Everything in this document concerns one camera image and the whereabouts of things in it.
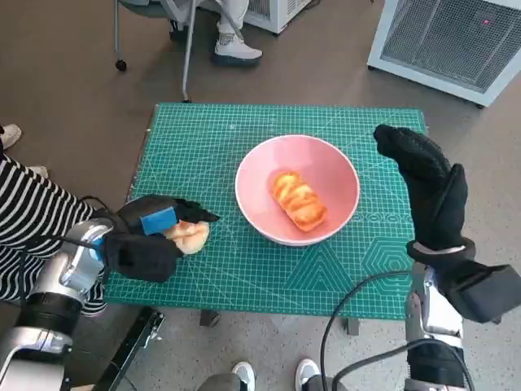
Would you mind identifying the bare left robot hand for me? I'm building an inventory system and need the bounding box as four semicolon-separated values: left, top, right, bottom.
116;194;223;237

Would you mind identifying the gloved right robot hand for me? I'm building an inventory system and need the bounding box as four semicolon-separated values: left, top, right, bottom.
373;124;469;249

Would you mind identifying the round toy bread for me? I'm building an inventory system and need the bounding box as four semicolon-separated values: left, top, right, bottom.
164;219;211;256

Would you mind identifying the pink bowl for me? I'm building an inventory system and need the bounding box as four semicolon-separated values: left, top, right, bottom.
234;135;361;248

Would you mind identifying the long braided toy bread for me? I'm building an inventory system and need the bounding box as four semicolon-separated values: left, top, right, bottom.
268;170;329;233

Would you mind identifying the green cutting mat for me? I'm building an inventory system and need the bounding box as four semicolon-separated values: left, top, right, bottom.
103;101;428;321

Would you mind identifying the person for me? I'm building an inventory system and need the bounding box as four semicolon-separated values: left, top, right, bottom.
197;357;339;391
169;0;265;68
0;124;109;318

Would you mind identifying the black metal stand bar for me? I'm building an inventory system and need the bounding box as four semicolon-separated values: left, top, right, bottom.
91;307;166;391

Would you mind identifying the white mesh-front cabinet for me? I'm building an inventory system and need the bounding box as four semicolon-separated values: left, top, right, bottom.
367;0;521;108

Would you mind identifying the grey chair with metal legs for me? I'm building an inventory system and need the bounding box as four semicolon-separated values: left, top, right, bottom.
113;0;199;103

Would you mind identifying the white grille appliance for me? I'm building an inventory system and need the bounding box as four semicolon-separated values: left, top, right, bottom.
243;0;310;34

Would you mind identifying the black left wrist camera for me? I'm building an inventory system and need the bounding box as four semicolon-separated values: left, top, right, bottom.
103;232;184;283

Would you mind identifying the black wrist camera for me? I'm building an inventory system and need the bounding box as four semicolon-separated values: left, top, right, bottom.
103;232;184;283
431;260;521;323

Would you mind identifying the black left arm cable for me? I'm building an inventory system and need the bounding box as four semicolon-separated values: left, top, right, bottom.
18;195;113;266

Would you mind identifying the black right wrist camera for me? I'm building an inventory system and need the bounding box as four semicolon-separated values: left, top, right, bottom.
431;260;521;323

